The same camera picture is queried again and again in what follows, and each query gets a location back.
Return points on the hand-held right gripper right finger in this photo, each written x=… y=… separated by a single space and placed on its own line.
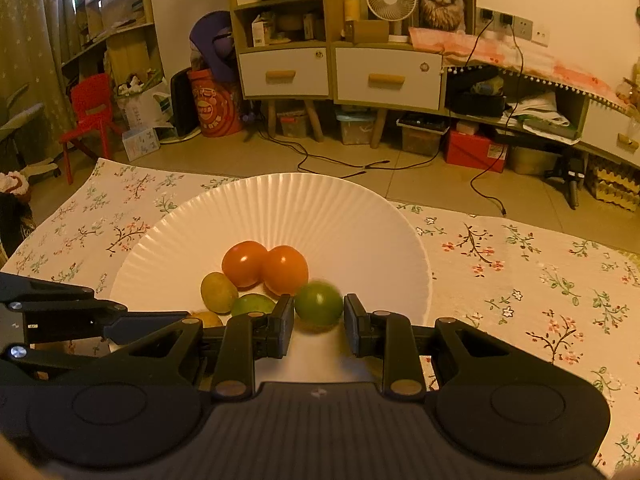
x=355 y=325

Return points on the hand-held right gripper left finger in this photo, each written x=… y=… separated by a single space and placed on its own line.
x=284 y=325

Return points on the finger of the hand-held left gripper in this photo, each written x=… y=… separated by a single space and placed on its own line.
x=130 y=332
x=50 y=305

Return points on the green lime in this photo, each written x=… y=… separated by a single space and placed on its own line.
x=318 y=306
x=252 y=305

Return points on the orange tomato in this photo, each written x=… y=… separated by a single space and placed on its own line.
x=284 y=269
x=244 y=262

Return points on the tan longan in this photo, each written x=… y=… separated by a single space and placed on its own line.
x=218 y=291
x=206 y=319

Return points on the white ribbed plate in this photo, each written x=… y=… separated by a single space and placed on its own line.
x=300 y=210

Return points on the black and white plush toy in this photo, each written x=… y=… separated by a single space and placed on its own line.
x=12 y=182

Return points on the floral tablecloth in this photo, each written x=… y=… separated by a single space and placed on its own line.
x=500 y=270

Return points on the clear storage box blue lid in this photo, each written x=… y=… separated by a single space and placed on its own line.
x=355 y=132

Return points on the clear storage box dark lid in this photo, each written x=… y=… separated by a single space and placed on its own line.
x=422 y=140

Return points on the small clear storage box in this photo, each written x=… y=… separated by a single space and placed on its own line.
x=294 y=127

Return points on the white cardboard boxes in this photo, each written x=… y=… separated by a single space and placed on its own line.
x=140 y=125

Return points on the red box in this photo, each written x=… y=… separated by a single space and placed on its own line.
x=475 y=152

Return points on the red plastic chair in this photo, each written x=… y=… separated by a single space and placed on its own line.
x=90 y=95

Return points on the orange printed bag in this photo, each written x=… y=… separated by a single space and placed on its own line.
x=215 y=105

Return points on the black flat panel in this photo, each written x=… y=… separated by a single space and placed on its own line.
x=182 y=105

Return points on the white drawer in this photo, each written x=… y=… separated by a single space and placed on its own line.
x=360 y=65
x=310 y=85
x=610 y=130

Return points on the beige storage bin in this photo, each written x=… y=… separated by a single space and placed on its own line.
x=532 y=160

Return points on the patterned curtain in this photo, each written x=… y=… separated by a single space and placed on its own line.
x=30 y=60

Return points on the black case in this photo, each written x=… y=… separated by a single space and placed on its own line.
x=475 y=105

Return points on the black tripod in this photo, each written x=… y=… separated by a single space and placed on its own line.
x=570 y=170

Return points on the wooden bookshelf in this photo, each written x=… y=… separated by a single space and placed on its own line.
x=125 y=50

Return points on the wooden drawer cabinet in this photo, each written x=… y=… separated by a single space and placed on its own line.
x=400 y=46

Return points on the pile of white papers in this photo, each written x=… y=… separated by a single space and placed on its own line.
x=540 y=110

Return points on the brown cardboard box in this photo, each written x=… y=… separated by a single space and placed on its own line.
x=370 y=32

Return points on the stack of egg trays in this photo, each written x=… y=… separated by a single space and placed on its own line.
x=615 y=187

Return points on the small white carton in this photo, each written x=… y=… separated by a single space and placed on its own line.
x=262 y=30

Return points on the purple plush toy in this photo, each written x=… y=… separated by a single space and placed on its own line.
x=215 y=35

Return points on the wooden shelf cabinet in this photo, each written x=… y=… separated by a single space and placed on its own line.
x=232 y=20

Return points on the long wooden low cabinet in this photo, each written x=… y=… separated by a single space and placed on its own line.
x=579 y=110

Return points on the yellow cylinder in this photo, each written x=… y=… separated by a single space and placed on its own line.
x=352 y=10

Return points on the pink patterned cloth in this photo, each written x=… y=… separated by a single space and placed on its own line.
x=540 y=65

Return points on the small white desk fan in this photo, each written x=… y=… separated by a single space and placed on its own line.
x=392 y=0

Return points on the wall power sockets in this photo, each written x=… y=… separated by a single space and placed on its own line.
x=522 y=27

